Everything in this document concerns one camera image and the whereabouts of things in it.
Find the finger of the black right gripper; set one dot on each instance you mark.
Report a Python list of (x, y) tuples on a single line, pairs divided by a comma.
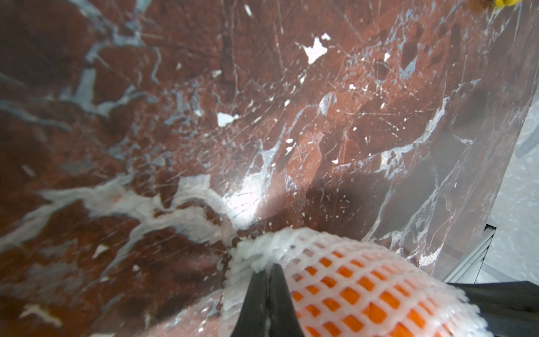
[(510, 308)]

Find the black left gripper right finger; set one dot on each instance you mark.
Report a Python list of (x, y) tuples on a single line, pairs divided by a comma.
[(283, 321)]

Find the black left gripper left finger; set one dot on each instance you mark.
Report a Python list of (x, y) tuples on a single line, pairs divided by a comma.
[(253, 316)]

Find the netted orange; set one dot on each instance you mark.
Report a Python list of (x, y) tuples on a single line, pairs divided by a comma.
[(343, 287)]

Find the grey knit work glove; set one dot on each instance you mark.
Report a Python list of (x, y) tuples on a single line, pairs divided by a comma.
[(505, 3)]

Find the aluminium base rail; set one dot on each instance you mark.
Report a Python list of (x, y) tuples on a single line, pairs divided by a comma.
[(469, 267)]

